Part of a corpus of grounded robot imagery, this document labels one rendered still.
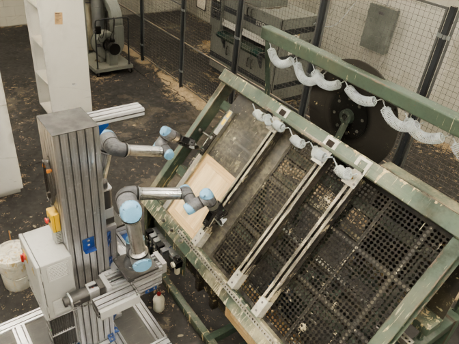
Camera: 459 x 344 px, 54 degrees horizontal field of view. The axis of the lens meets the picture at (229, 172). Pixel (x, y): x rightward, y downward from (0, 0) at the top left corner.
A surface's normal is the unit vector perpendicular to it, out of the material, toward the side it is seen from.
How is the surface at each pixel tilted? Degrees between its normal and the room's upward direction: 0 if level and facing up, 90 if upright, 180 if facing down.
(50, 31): 90
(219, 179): 53
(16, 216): 0
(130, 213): 82
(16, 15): 90
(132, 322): 0
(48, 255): 0
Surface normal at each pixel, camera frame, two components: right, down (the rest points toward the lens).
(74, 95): 0.59, 0.50
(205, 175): -0.59, -0.29
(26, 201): 0.10, -0.82
